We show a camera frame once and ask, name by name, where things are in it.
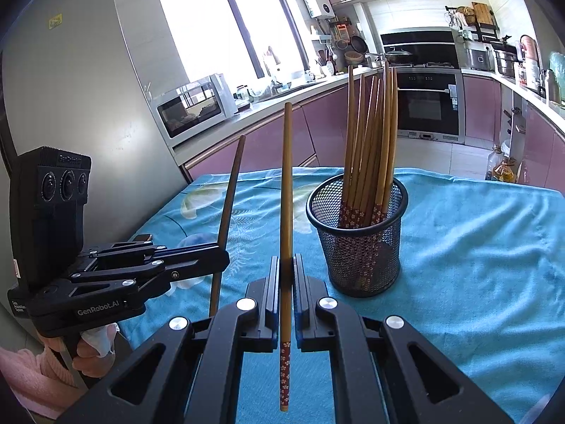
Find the blue floral tablecloth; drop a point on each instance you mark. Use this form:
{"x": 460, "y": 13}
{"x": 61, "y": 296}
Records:
{"x": 481, "y": 277}

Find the wooden chopstick red patterned end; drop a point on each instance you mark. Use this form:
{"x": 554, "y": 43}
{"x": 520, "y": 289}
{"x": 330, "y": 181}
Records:
{"x": 225, "y": 223}
{"x": 357, "y": 149}
{"x": 286, "y": 258}
{"x": 392, "y": 146}
{"x": 374, "y": 155}
{"x": 349, "y": 149}
{"x": 365, "y": 155}
{"x": 385, "y": 142}

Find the yellow cooking oil bottle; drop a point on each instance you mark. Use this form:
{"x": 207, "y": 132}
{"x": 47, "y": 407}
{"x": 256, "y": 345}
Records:
{"x": 504, "y": 171}

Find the silver refrigerator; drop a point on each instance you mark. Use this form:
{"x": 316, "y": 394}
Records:
{"x": 69, "y": 83}

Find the black mesh pen cup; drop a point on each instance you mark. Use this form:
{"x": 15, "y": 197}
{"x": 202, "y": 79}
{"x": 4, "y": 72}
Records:
{"x": 362, "y": 262}

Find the black built-in oven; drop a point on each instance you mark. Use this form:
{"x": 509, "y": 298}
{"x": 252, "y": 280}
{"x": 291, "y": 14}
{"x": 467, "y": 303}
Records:
{"x": 431, "y": 104}

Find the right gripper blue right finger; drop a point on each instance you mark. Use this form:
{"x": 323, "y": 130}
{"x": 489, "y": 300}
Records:
{"x": 383, "y": 371}

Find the steel stock pot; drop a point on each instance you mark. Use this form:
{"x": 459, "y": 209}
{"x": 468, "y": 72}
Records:
{"x": 505, "y": 62}

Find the white microwave oven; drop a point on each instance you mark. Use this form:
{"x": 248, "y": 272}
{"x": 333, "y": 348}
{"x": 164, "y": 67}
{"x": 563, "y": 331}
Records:
{"x": 193, "y": 108}

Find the person's left hand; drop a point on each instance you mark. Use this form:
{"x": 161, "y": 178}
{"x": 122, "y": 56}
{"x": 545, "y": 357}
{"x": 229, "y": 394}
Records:
{"x": 95, "y": 355}

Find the black wall rack shelf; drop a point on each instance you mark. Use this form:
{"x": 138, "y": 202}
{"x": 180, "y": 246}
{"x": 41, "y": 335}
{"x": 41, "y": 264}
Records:
{"x": 475, "y": 22}

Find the smartphone with brown case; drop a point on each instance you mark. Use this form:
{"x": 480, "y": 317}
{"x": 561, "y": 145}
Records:
{"x": 142, "y": 238}

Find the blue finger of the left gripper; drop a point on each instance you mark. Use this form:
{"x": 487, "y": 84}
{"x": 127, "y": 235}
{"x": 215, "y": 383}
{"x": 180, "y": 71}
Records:
{"x": 165, "y": 267}
{"x": 116, "y": 255}

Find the black range hood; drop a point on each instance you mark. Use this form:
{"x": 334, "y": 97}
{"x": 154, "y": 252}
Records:
{"x": 431, "y": 46}

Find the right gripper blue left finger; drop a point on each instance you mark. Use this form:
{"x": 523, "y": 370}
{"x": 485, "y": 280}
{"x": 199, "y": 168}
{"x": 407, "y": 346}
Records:
{"x": 187, "y": 372}

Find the pink sleeve left forearm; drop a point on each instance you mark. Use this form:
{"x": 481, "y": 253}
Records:
{"x": 40, "y": 383}

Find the black wok with lid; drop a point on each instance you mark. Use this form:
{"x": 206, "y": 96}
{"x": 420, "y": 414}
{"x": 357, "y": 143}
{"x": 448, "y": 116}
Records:
{"x": 400, "y": 57}

